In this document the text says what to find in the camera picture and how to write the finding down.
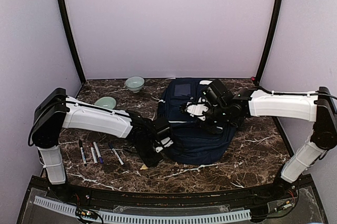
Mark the black marker pen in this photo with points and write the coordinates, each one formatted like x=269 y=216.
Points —
x=82 y=153

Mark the black right frame post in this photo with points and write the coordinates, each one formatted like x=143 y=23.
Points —
x=269 y=41

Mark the celadon bowl rear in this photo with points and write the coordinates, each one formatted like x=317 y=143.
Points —
x=135 y=83

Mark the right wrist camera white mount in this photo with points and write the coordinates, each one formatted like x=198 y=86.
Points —
x=194 y=110

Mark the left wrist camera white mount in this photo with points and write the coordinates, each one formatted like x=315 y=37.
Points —
x=162 y=144

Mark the celadon bowl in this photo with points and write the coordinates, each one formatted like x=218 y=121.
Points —
x=135 y=83
x=106 y=102

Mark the blue cap marker pen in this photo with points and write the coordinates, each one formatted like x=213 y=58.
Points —
x=113 y=150

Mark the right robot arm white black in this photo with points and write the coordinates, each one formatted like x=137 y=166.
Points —
x=317 y=107

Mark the celadon bowl front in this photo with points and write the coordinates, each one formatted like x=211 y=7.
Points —
x=106 y=102

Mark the small circuit board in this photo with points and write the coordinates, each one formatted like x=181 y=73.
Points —
x=85 y=214

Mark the navy blue student backpack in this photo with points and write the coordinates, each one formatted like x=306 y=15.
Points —
x=192 y=144

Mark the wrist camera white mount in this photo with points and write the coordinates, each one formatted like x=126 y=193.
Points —
x=194 y=110
x=162 y=144

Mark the purple tip white marker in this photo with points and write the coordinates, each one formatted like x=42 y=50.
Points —
x=98 y=153

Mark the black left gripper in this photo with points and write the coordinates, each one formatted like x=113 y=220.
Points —
x=152 y=161

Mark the red cap marker pen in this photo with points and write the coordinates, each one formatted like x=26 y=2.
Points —
x=93 y=153

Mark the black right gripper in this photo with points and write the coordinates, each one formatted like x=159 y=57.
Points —
x=211 y=129

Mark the black left frame post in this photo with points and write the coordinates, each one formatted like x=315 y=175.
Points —
x=71 y=41

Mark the black frame post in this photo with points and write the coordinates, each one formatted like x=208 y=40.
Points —
x=269 y=41
x=71 y=41

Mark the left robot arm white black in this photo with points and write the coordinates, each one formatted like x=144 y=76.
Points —
x=58 y=111

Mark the grey slotted cable duct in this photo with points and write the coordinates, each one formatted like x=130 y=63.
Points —
x=124 y=214

